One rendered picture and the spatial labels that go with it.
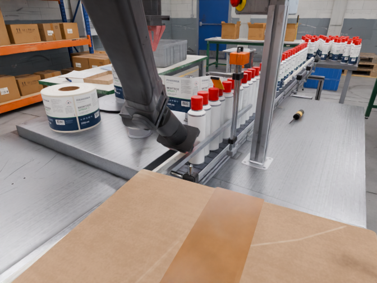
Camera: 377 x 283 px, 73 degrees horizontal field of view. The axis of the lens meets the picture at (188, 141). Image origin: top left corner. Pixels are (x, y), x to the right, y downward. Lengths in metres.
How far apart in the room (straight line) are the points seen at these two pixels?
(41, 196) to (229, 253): 0.68
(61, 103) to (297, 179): 0.85
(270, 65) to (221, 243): 0.64
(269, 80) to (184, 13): 8.50
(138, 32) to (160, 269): 0.26
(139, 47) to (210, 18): 8.48
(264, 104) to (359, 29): 7.55
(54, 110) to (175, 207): 0.87
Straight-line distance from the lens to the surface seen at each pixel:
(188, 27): 9.18
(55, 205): 0.78
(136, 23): 0.33
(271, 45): 0.79
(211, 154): 0.83
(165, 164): 0.71
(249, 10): 0.85
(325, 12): 8.26
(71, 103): 1.04
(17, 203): 0.84
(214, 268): 0.21
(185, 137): 0.63
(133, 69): 0.38
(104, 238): 0.24
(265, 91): 0.82
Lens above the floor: 1.29
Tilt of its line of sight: 26 degrees down
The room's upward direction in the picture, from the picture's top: straight up
